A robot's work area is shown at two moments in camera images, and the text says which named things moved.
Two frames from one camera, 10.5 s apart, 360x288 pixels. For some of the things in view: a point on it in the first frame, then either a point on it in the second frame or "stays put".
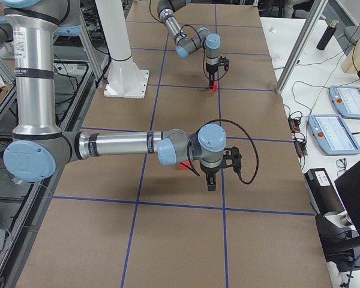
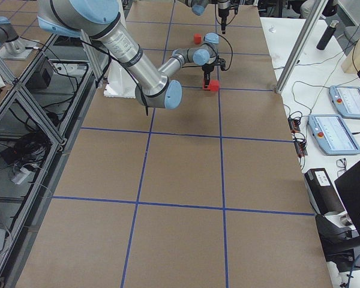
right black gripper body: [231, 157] to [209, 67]
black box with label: [324, 195] stays put
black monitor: [355, 185] stays put
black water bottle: [327, 35] stays put
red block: [215, 86] stays put
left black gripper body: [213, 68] to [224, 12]
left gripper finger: [211, 76] to [223, 24]
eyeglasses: [341, 163] stays put
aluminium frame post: [312, 20] stays put
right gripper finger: [210, 177] to [206, 78]
